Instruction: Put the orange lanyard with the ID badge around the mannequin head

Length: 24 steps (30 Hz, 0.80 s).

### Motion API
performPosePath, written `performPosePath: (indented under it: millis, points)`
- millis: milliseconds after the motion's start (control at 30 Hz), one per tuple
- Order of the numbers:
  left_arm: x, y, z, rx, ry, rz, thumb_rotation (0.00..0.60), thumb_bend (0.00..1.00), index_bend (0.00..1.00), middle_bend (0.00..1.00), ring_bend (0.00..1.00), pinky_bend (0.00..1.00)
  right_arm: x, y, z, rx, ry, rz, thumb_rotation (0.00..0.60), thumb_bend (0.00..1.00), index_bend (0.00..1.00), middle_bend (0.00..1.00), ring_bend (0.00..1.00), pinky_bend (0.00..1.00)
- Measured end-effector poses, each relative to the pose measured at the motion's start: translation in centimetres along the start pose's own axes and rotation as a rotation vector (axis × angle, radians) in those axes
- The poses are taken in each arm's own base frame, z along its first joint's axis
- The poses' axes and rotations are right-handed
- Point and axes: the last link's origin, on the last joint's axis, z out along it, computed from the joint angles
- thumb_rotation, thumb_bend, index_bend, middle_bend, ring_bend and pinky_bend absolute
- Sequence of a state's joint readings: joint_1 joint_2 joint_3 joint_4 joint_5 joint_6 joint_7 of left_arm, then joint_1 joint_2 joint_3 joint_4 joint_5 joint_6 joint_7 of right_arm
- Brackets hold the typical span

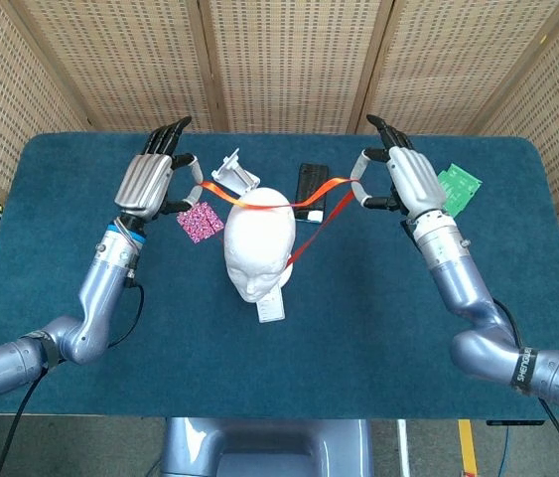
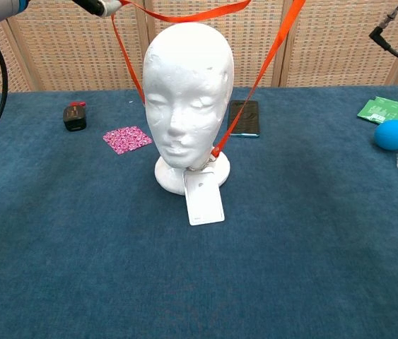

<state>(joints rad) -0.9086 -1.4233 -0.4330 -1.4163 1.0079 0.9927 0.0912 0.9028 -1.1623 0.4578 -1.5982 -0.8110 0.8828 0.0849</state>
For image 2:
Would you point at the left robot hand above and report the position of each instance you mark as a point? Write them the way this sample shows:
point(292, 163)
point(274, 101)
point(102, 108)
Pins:
point(99, 7)

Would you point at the white ID badge holder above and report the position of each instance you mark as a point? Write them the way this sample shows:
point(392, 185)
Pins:
point(204, 201)

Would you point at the white foam mannequin head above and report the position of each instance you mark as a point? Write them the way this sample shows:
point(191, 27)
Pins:
point(184, 88)

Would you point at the woven bamboo folding screen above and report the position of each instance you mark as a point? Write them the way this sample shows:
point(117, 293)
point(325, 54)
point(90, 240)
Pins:
point(78, 42)

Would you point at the small black red device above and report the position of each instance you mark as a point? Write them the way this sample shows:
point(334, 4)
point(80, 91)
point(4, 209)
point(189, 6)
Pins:
point(75, 118)

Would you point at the pink patterned square cloth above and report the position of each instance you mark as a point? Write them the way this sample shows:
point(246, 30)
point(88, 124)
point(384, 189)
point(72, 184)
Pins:
point(127, 139)

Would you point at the black smartphone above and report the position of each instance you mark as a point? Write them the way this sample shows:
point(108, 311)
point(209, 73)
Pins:
point(251, 120)

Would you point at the blue tablecloth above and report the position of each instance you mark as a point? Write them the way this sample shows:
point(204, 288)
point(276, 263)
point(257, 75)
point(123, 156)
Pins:
point(43, 212)

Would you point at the green foil packet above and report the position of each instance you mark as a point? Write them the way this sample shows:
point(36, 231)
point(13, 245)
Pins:
point(382, 107)

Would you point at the blue ball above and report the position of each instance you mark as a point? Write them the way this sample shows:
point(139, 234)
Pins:
point(393, 135)

